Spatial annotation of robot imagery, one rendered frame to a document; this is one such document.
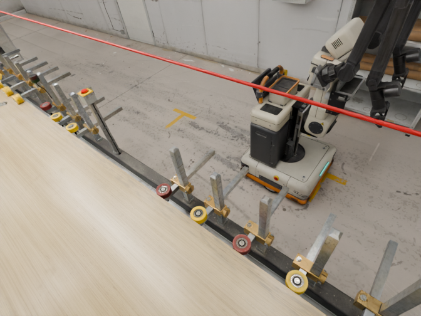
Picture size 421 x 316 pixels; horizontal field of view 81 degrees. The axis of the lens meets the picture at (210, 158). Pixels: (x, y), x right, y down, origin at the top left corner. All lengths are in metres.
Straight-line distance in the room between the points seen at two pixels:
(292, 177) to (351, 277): 0.81
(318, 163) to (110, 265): 1.76
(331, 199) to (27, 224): 2.19
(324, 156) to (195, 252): 1.58
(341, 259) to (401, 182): 0.99
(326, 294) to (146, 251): 0.80
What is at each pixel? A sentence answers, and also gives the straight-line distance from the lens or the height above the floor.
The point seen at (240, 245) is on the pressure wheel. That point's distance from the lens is 1.12.
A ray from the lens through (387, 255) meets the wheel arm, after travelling 1.32.
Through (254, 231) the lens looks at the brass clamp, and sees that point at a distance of 1.21.
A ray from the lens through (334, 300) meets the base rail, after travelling 1.32.
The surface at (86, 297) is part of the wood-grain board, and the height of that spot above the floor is 0.90.
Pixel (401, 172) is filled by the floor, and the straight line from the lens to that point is 2.89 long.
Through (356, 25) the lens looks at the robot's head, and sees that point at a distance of 1.69.
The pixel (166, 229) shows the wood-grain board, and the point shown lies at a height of 0.90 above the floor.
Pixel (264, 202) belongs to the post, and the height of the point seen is 1.13.
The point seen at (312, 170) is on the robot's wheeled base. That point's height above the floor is 0.28.
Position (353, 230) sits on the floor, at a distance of 2.33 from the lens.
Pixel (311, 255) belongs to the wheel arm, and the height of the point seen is 0.82.
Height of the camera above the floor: 1.93
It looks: 46 degrees down
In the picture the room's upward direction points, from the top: 9 degrees counter-clockwise
